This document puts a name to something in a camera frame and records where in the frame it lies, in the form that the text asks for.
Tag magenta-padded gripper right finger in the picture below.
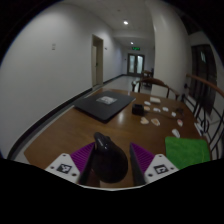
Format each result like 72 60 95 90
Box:
128 142 180 186

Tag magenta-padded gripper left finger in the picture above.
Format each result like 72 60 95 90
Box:
44 141 98 186

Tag black computer mouse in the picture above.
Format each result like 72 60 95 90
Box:
90 131 130 185

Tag black mouse pad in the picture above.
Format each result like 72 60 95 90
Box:
73 90 137 123

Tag green cloth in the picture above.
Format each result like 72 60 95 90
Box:
164 135 212 171

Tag small white object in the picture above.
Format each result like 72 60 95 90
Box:
171 128 182 139

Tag small beige object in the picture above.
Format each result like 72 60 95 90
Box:
150 118 162 127
139 116 150 126

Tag small black box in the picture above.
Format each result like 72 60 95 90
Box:
131 103 146 117

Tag small white box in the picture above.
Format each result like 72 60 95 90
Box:
149 96 162 104

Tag wooden armchair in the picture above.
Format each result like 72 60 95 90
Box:
130 77 181 101

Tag black railing with wooden handrail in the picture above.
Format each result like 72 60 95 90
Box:
180 73 224 162

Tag wooden chair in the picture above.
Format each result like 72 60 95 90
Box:
141 68 155 80

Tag tall dark window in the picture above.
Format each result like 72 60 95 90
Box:
190 43 218 115

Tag glass double door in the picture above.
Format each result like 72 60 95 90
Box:
127 53 146 76

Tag ceiling lights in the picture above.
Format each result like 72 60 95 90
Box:
122 19 135 46

